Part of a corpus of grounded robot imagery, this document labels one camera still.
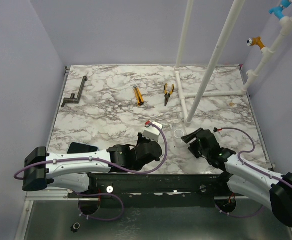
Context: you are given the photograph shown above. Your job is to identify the small black ring knob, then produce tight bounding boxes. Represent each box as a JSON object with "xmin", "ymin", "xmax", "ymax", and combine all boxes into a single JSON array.
[{"xmin": 70, "ymin": 222, "xmax": 80, "ymax": 233}]

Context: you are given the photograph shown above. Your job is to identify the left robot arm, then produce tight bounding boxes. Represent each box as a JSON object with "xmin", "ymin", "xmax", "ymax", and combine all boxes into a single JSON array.
[{"xmin": 20, "ymin": 130, "xmax": 162, "ymax": 198}]

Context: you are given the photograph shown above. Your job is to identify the dark metal crank handle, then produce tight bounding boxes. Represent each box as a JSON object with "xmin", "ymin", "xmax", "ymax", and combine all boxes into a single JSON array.
[{"xmin": 61, "ymin": 76, "xmax": 88, "ymax": 108}]

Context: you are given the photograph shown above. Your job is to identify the white PVC pipe frame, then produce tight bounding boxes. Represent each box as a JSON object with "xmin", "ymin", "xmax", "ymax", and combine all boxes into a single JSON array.
[{"xmin": 174, "ymin": 0, "xmax": 292, "ymax": 127}]

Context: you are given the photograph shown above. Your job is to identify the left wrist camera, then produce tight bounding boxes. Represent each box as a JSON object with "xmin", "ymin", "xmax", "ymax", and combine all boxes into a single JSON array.
[{"xmin": 142, "ymin": 121, "xmax": 160, "ymax": 142}]

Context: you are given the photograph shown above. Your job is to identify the yellow utility knife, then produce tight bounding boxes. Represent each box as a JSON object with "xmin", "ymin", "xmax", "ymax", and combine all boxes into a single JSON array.
[{"xmin": 133, "ymin": 85, "xmax": 144, "ymax": 107}]

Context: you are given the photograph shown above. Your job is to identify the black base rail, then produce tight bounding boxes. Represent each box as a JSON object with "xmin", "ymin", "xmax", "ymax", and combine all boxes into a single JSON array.
[{"xmin": 35, "ymin": 170, "xmax": 286, "ymax": 210}]

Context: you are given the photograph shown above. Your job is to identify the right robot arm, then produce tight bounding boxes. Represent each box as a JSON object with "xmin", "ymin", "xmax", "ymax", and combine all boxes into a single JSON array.
[{"xmin": 181, "ymin": 128, "xmax": 292, "ymax": 228}]

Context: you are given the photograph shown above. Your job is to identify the yellow handled pliers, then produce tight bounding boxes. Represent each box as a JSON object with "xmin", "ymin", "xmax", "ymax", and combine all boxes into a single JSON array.
[{"xmin": 164, "ymin": 83, "xmax": 174, "ymax": 107}]

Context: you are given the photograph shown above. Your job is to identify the blue cased phone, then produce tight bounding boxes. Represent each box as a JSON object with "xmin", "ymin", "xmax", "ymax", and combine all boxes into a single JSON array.
[{"xmin": 67, "ymin": 142, "xmax": 99, "ymax": 154}]

